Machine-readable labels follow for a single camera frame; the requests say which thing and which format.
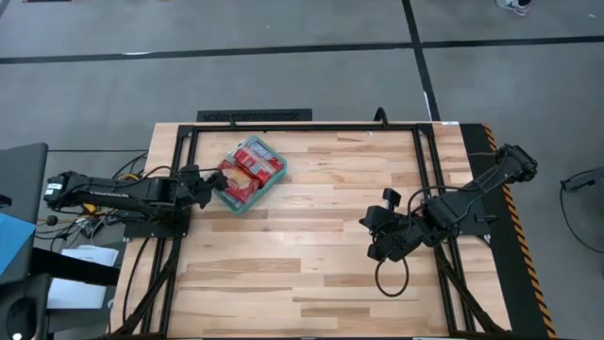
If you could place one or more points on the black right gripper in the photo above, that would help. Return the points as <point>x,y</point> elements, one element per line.
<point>398,233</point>

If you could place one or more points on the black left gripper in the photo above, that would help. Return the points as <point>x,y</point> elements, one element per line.
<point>196,189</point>

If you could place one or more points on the red popcorn bag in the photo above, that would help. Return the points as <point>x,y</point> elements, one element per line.
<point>270,171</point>
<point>238,185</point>
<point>250,153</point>

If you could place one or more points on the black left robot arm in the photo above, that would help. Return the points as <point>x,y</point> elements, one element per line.
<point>118,191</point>

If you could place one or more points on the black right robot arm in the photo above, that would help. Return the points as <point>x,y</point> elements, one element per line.
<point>472,189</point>

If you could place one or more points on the green plastic basket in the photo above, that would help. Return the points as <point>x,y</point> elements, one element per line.
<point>245,208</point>

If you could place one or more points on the black floor grate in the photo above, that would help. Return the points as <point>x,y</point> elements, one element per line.
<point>255,115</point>

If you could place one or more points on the yellow connector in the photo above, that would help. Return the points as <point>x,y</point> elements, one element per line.
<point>89,208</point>

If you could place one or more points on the black hazard-striped mat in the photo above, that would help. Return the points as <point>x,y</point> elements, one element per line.
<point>476,141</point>

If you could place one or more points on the black flat bar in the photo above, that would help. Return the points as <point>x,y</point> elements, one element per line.
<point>71,266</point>

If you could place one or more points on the black ball knob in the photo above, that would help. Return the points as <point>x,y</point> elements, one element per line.
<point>52,220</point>

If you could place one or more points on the white paper sheet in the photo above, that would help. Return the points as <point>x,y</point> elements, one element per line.
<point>75,295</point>

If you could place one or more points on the blue paper sheet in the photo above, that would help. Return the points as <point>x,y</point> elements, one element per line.
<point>11,241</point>

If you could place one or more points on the person's shoe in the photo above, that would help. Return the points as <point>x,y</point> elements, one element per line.
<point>514,5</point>

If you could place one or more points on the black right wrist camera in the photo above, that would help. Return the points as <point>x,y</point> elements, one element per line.
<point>375,217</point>

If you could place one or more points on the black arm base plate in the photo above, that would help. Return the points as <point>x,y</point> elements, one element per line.
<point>141,231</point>

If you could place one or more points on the black aluminium table frame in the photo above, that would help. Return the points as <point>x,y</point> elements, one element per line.
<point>307,127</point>

